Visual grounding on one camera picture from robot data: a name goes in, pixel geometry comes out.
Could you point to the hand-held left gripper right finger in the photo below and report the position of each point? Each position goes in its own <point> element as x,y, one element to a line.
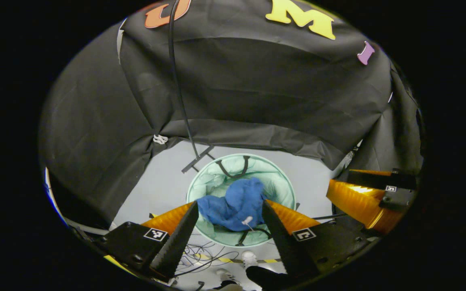
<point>285,242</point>

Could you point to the person's dark trouser leg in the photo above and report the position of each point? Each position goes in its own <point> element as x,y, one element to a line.
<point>267,279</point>

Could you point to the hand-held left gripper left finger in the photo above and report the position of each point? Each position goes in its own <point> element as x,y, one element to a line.
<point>180,238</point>

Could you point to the white plastic clip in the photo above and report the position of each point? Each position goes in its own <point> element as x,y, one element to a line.
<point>160,139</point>

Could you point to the black backdrop cloth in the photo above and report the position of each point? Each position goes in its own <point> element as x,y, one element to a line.
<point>257,81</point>

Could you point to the white shoe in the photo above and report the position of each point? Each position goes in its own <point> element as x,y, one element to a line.
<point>225,275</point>
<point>249,258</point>

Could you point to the green laundry hamper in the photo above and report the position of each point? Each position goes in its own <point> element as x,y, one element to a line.
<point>273,182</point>

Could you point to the black clothes rack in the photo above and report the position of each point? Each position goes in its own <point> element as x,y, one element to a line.
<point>177,89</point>

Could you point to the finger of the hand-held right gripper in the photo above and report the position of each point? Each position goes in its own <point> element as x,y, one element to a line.
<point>378,178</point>
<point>358,202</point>

